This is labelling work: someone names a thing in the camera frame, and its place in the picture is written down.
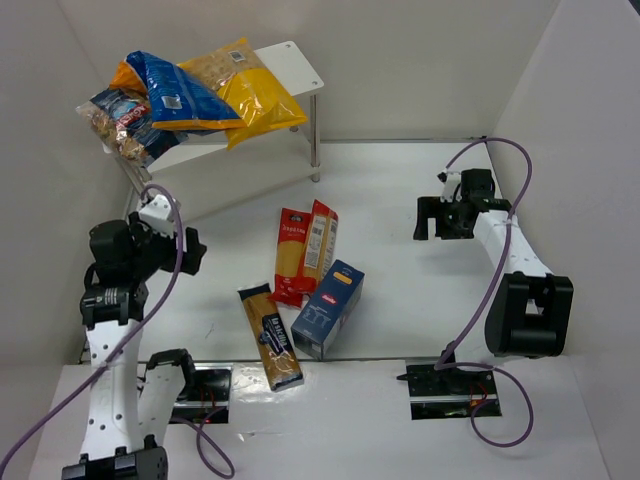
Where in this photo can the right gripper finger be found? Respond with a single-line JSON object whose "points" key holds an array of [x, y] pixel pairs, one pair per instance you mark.
{"points": [[428, 208], [443, 227]]}

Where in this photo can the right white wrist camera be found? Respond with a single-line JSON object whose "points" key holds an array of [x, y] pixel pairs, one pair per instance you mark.
{"points": [[451, 181]]}

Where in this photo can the red spaghetti pack barcode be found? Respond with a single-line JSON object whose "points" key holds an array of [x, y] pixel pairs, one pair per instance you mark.
{"points": [[318, 248]]}

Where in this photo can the red spaghetti pack front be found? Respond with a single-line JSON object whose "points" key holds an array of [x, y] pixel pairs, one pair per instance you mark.
{"points": [[292, 233]]}

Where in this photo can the clear fusilli bag blue label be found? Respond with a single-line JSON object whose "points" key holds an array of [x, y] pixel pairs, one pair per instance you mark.
{"points": [[122, 119]]}

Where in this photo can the dark blue Barilla box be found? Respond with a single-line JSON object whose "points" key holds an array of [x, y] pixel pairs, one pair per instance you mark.
{"points": [[328, 309]]}

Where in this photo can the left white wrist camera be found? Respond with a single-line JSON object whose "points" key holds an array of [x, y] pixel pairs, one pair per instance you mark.
{"points": [[157, 214]]}

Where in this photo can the yellow macaroni pasta bag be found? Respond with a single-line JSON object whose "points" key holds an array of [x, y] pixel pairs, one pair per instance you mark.
{"points": [[243, 81]]}

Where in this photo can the blue orange pasta bag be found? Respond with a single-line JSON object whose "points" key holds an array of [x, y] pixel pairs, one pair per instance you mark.
{"points": [[178, 100]]}

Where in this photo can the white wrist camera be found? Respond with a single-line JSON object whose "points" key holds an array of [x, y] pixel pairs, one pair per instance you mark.
{"points": [[451, 181], [157, 214]]}

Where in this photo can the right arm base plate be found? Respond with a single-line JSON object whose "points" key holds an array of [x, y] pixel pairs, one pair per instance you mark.
{"points": [[449, 394]]}

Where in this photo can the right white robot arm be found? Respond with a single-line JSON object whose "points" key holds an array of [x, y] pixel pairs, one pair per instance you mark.
{"points": [[526, 309]]}

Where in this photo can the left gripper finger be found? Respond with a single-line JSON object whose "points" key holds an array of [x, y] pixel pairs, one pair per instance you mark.
{"points": [[191, 239], [191, 260]]}

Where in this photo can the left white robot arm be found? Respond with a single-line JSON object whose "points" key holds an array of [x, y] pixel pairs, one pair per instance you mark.
{"points": [[128, 412]]}

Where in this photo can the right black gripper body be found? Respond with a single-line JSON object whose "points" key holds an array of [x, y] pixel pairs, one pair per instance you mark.
{"points": [[430, 216]]}

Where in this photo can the white two-tier metal shelf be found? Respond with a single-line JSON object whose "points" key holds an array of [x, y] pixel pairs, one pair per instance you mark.
{"points": [[205, 176]]}

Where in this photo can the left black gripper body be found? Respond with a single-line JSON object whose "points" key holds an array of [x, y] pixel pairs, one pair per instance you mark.
{"points": [[188, 250]]}

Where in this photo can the black label spaghetti pack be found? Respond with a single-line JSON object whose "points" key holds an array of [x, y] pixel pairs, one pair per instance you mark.
{"points": [[276, 351]]}

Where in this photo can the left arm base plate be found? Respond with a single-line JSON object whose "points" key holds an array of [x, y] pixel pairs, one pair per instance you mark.
{"points": [[200, 392]]}

